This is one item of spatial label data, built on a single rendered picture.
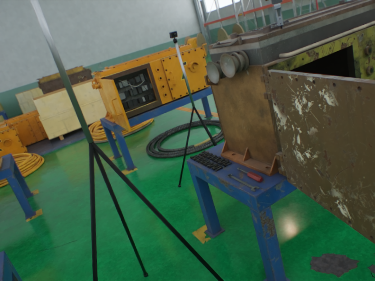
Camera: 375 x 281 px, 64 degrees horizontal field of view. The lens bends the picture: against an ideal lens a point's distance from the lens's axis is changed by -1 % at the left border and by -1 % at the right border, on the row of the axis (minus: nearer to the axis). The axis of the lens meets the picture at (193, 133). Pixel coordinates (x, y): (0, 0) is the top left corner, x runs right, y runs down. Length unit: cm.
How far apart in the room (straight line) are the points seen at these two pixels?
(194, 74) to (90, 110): 338
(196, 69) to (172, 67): 37
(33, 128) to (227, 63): 654
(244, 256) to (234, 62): 130
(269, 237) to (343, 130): 85
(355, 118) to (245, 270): 137
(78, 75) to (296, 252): 845
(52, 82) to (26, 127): 230
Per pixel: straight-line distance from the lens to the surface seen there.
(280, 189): 165
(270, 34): 154
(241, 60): 155
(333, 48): 176
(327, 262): 209
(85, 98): 705
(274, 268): 186
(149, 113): 402
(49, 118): 697
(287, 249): 218
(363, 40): 197
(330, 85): 104
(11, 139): 701
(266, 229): 169
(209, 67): 173
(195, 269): 221
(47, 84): 959
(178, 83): 416
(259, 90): 158
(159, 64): 408
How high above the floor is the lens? 147
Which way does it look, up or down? 18 degrees down
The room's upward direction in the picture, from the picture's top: 16 degrees counter-clockwise
